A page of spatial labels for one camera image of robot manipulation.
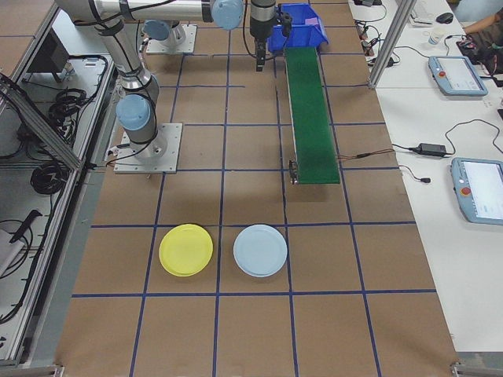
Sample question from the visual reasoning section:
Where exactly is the black power adapter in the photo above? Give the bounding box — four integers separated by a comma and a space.
416, 142, 449, 157

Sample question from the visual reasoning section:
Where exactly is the black cable coil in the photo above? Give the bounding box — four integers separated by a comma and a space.
47, 88, 99, 129
30, 161, 66, 197

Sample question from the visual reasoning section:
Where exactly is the blue plastic storage bin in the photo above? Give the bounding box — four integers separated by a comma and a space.
268, 2, 329, 54

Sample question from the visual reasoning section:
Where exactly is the green belt conveyor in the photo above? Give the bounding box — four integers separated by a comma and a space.
282, 46, 342, 187

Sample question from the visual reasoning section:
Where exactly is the thin black wire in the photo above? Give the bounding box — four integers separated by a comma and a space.
336, 148, 395, 161

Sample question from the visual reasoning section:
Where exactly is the white square base plate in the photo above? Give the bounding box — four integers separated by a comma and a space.
145, 24, 197, 55
113, 122, 184, 174

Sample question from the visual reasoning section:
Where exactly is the aluminium profile post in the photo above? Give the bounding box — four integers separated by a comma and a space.
367, 0, 413, 90

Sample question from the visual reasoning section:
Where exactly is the light blue teach pendant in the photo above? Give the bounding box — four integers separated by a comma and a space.
427, 54, 490, 97
450, 156, 503, 226

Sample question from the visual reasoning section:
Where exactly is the long black cable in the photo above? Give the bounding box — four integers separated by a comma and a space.
0, 219, 36, 325

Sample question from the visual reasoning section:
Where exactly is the black handle tool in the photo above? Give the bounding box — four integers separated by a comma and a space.
10, 210, 43, 243

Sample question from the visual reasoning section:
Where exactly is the yellow plastic plate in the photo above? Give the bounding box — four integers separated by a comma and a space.
158, 222, 215, 277

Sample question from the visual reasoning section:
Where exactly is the light blue plastic plate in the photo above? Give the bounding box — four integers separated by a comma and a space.
233, 223, 289, 280

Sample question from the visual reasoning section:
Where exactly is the black adapter cable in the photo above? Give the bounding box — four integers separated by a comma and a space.
444, 119, 503, 159

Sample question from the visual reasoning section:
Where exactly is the metal bar frame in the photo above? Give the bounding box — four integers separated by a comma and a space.
0, 0, 121, 368

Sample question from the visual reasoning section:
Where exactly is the black cable with plug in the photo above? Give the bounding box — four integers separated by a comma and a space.
399, 167, 432, 185

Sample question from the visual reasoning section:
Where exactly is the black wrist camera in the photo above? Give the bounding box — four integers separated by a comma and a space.
277, 12, 295, 39

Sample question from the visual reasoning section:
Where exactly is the black arm base cable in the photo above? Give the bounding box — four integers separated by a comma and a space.
84, 145, 158, 170

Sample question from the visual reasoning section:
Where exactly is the person forearm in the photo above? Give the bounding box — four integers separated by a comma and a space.
462, 14, 503, 37

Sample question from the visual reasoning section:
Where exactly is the black control box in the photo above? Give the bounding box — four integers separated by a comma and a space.
27, 29, 71, 84

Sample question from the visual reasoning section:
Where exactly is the white side table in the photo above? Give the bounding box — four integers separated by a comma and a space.
347, 0, 503, 357

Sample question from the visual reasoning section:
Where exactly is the white desktop device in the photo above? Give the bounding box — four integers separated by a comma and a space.
410, 0, 433, 25

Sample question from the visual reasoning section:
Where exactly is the person in dark clothes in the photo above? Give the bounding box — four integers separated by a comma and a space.
469, 31, 503, 78

